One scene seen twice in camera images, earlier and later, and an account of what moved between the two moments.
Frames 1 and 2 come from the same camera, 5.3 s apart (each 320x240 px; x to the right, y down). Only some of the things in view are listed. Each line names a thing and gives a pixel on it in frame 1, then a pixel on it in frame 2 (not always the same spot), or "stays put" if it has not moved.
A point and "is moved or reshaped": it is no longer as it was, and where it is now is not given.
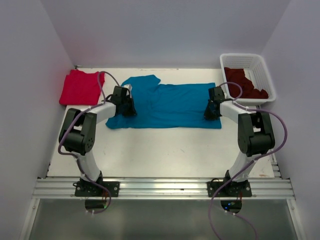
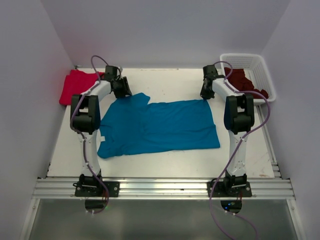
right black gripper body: (208, 114) to (206, 93)
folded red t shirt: (81, 88) stays put
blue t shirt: (167, 106) is moved or reshaped
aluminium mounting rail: (163, 188) stays put
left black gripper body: (128, 108) to (122, 88)
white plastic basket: (255, 71) stays put
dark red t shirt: (238, 75) stays put
